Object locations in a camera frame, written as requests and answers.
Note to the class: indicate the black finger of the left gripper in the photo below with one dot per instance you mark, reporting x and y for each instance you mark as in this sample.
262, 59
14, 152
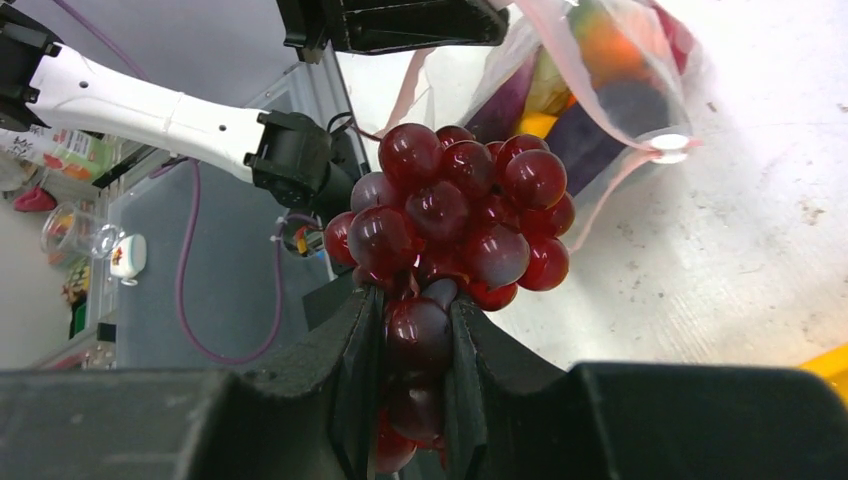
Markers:
377, 27

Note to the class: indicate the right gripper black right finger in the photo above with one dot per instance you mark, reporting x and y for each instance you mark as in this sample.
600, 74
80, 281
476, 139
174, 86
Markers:
510, 414

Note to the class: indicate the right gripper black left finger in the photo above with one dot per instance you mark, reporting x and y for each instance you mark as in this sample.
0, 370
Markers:
308, 412

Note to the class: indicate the slim purple eggplant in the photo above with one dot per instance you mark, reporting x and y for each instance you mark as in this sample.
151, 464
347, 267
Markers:
499, 115

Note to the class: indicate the dark red grape bunch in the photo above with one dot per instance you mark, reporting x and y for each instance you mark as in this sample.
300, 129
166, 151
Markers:
446, 215

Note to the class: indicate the green orange mango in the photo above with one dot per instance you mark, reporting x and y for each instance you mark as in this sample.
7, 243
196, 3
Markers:
568, 34

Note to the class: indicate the orange pumpkin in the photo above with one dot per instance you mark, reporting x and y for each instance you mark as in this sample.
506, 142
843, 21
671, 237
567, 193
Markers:
608, 54

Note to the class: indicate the clear zip top bag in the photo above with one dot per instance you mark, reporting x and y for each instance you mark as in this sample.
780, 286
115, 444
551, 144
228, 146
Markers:
445, 85

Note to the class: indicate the dark purple round eggplant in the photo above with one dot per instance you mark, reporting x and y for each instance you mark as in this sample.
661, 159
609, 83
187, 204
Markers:
585, 149

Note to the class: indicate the yellow plastic tray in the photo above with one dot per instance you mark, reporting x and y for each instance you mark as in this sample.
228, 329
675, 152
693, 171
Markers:
832, 368

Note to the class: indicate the yellow bell pepper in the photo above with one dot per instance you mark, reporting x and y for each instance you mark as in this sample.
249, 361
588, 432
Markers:
537, 124

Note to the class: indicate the red tomato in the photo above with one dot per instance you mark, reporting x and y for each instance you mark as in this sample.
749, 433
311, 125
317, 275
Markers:
679, 37

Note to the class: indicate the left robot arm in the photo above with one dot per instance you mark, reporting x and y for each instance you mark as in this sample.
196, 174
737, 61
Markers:
47, 83

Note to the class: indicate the white mug with print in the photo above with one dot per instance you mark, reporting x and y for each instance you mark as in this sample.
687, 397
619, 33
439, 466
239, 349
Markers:
128, 259

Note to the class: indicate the colourful snack packet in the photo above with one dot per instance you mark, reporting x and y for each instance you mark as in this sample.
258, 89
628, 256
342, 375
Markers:
74, 153

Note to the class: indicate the clear glass jar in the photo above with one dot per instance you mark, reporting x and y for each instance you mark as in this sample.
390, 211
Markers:
70, 229

